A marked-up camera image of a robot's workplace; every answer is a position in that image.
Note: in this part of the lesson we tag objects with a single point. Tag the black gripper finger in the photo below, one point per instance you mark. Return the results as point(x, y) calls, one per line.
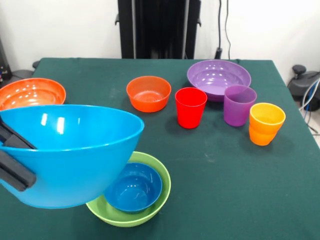
point(15, 175)
point(15, 141)

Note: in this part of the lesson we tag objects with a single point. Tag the large orange bowl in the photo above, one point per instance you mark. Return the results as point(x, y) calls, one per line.
point(32, 92)

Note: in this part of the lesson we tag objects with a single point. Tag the large light blue bowl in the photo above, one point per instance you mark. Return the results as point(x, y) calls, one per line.
point(75, 170)

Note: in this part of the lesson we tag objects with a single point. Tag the small dark blue bowl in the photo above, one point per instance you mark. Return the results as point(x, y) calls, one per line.
point(137, 190)

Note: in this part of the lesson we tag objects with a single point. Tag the small orange bowl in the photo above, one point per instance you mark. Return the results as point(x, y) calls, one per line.
point(150, 105)

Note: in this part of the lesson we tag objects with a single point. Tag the green bowl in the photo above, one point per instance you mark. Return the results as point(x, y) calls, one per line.
point(160, 200)

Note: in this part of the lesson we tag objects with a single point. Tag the grey office chair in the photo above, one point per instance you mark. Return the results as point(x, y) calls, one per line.
point(20, 73)

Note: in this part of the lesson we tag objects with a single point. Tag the black equipment stand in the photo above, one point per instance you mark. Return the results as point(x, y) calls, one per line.
point(3, 60)

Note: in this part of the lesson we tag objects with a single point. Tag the red cup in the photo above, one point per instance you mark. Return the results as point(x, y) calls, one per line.
point(190, 112)

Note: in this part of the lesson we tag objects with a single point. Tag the dark green table cloth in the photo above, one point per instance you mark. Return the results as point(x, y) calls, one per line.
point(200, 187)

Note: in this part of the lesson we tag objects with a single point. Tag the purple bowl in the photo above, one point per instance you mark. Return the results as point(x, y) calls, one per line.
point(212, 77)

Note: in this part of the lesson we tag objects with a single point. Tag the purple cup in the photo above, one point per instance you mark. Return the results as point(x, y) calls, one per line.
point(237, 112)

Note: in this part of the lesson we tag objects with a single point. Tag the orange cup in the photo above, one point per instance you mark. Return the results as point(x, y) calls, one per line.
point(265, 130)

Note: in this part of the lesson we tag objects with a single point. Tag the black chair base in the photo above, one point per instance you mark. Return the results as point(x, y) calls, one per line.
point(305, 82)

